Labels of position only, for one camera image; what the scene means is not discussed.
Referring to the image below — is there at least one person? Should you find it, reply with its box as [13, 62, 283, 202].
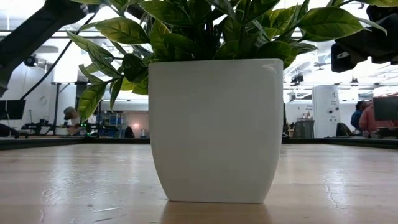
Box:
[350, 100, 368, 131]
[358, 104, 397, 138]
[63, 106, 98, 136]

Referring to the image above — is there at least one black backpack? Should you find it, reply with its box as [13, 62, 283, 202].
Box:
[335, 122, 354, 138]

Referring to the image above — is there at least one black round ceiling fixture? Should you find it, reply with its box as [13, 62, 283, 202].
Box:
[24, 55, 39, 68]

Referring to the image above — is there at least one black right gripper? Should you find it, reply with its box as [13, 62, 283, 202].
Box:
[330, 12, 398, 73]

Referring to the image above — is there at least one green leafy artificial plant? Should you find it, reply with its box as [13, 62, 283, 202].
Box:
[66, 0, 398, 123]

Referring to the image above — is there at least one white cylindrical pillar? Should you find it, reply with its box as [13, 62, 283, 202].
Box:
[312, 85, 341, 139]

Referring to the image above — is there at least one black computer monitor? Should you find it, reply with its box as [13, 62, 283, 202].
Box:
[373, 96, 398, 122]
[0, 99, 27, 121]

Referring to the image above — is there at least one dark grey chair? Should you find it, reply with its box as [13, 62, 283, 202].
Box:
[293, 119, 315, 139]

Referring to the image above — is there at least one white square plant pot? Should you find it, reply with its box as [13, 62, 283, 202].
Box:
[147, 58, 284, 205]

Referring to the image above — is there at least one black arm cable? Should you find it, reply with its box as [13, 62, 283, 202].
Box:
[20, 12, 98, 101]

